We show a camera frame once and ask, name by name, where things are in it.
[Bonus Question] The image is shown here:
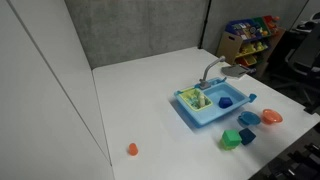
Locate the white toy bottle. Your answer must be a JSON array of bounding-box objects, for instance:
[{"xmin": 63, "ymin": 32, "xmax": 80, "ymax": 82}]
[{"xmin": 198, "ymin": 94, "xmax": 207, "ymax": 109}]

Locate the grey toy faucet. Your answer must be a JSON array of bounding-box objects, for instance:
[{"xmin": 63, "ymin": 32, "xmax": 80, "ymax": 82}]
[{"xmin": 198, "ymin": 55, "xmax": 227, "ymax": 90}]

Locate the light blue toy sink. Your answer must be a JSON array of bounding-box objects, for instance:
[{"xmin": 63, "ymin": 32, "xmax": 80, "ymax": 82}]
[{"xmin": 173, "ymin": 77, "xmax": 251, "ymax": 128}]

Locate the small orange cup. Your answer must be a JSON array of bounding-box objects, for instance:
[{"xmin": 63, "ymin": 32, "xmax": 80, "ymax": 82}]
[{"xmin": 128, "ymin": 142, "xmax": 139, "ymax": 157}]

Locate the royal blue cube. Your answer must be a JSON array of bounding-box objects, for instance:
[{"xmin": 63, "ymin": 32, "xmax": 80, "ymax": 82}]
[{"xmin": 218, "ymin": 96, "xmax": 234, "ymax": 110}]

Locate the wooden toy bin shelf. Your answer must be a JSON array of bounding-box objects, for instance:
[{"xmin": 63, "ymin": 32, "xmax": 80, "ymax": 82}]
[{"xmin": 216, "ymin": 14, "xmax": 287, "ymax": 76}]

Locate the light green cube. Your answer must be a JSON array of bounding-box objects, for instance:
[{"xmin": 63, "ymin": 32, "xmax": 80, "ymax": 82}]
[{"xmin": 219, "ymin": 138, "xmax": 234, "ymax": 151}]

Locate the dark green cube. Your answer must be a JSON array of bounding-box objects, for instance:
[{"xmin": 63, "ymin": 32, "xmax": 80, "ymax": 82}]
[{"xmin": 221, "ymin": 129, "xmax": 243, "ymax": 148}]

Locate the navy blue cube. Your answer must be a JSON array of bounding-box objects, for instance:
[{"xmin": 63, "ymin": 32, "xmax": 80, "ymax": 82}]
[{"xmin": 238, "ymin": 127, "xmax": 257, "ymax": 146}]

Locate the black office chair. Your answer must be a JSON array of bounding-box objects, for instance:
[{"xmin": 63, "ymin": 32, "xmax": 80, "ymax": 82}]
[{"xmin": 269, "ymin": 23, "xmax": 320, "ymax": 114}]

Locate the grey metal mount plate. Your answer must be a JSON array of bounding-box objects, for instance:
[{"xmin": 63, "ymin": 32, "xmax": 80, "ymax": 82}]
[{"xmin": 220, "ymin": 63, "xmax": 251, "ymax": 80}]

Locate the black partition post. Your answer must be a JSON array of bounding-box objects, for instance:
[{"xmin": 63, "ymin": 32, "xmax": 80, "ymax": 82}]
[{"xmin": 198, "ymin": 0, "xmax": 212, "ymax": 50}]

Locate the black metal frame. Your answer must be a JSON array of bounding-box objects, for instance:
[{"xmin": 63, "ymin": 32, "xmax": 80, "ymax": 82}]
[{"xmin": 249, "ymin": 123, "xmax": 320, "ymax": 180}]

